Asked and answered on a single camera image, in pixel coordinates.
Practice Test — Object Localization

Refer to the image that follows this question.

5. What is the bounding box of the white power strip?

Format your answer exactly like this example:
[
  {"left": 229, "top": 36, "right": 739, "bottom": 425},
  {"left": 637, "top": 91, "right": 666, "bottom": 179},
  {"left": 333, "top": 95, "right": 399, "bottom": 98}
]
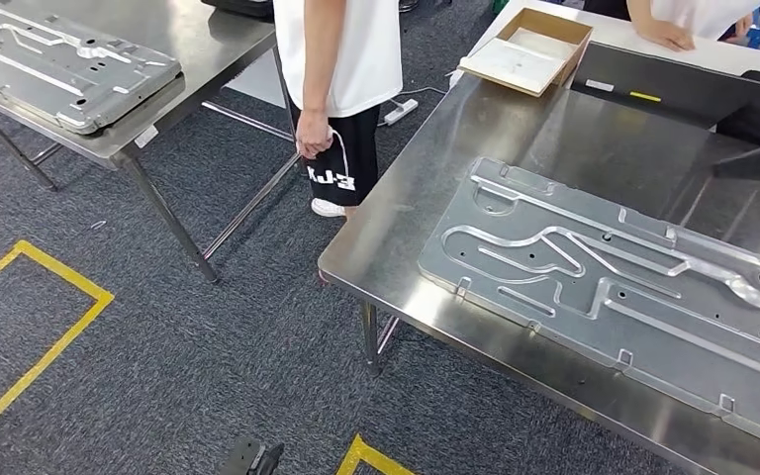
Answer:
[{"left": 382, "top": 98, "right": 420, "bottom": 127}]

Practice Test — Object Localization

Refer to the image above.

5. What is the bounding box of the person's hand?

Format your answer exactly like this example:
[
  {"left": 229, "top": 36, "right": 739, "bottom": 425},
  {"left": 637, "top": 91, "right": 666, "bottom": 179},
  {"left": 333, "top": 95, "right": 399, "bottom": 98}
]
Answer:
[
  {"left": 295, "top": 108, "right": 335, "bottom": 160},
  {"left": 637, "top": 18, "right": 697, "bottom": 53}
]

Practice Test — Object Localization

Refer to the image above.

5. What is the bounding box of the stainless steel table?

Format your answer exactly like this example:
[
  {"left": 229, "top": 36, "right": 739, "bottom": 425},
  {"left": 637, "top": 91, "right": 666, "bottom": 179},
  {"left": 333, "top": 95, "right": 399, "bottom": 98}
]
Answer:
[
  {"left": 0, "top": 0, "right": 304, "bottom": 284},
  {"left": 317, "top": 40, "right": 760, "bottom": 475}
]

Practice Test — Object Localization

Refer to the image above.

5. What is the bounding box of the white table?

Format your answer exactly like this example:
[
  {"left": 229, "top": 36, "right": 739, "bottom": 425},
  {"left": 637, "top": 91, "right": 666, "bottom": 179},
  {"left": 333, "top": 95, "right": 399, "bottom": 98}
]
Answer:
[{"left": 468, "top": 0, "right": 760, "bottom": 85}]

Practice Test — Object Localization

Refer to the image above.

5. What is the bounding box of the white foam insert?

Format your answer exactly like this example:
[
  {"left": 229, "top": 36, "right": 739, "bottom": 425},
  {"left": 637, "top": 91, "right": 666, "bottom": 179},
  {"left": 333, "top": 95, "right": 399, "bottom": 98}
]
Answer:
[{"left": 461, "top": 27, "right": 579, "bottom": 94}]

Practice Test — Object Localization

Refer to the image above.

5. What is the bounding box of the brown cardboard box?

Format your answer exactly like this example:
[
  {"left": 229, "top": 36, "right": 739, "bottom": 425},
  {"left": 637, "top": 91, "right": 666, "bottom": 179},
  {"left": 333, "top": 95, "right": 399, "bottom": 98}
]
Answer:
[{"left": 458, "top": 7, "right": 595, "bottom": 99}]

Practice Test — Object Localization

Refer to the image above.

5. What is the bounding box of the stamped metal panel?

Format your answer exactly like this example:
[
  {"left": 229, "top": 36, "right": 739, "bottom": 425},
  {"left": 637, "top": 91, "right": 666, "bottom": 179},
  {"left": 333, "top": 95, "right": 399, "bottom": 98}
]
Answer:
[
  {"left": 0, "top": 3, "right": 183, "bottom": 137},
  {"left": 417, "top": 155, "right": 760, "bottom": 458}
]

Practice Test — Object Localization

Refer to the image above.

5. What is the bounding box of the white power cable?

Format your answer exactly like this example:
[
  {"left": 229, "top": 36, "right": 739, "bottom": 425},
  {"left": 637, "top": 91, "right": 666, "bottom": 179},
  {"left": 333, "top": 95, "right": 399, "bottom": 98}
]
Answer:
[{"left": 389, "top": 85, "right": 452, "bottom": 110}]

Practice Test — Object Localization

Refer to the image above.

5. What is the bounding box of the person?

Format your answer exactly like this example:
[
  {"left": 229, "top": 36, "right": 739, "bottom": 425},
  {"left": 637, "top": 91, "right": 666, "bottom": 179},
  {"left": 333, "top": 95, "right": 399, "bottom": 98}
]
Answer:
[
  {"left": 272, "top": 0, "right": 405, "bottom": 220},
  {"left": 581, "top": 0, "right": 760, "bottom": 53}
]

